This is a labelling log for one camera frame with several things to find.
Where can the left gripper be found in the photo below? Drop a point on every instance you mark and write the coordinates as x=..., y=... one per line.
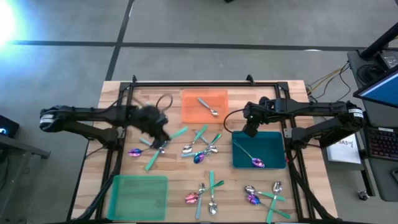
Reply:
x=149, y=118

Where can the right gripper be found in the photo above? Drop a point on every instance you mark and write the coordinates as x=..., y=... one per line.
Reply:
x=255, y=112

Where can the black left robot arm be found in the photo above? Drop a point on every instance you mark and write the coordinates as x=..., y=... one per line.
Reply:
x=87, y=112

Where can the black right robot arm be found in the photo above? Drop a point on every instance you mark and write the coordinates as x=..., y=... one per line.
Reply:
x=311, y=105

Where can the blue plastic bin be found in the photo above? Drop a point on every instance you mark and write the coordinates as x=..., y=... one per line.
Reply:
x=270, y=149

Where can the white paper sheet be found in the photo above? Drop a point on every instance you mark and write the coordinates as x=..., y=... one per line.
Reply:
x=343, y=152

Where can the grey computer cart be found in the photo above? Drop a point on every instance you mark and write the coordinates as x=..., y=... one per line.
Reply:
x=377, y=115

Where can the cart caster wheel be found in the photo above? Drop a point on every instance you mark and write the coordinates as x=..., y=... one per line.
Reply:
x=363, y=195

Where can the black keyboard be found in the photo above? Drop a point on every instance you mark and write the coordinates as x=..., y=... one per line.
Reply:
x=384, y=144

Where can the grey side table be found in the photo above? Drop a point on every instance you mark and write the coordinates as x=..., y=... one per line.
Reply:
x=25, y=147

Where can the black electronic box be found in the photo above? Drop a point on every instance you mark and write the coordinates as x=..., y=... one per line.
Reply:
x=7, y=126

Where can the black pole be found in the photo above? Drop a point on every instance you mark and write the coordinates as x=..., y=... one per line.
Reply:
x=379, y=42

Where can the black power adapter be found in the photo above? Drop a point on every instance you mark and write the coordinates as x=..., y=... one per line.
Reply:
x=390, y=59

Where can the black aluminium rig frame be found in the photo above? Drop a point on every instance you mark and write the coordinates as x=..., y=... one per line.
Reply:
x=202, y=84

